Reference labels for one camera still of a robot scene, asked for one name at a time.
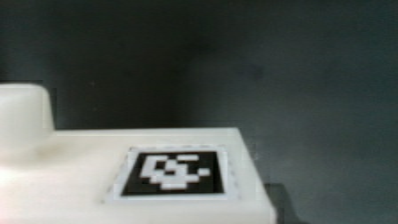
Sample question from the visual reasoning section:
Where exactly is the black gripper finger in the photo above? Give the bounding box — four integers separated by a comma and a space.
264, 183, 309, 224

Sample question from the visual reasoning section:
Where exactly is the white drawer tray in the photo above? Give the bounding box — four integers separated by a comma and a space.
0, 84, 277, 224

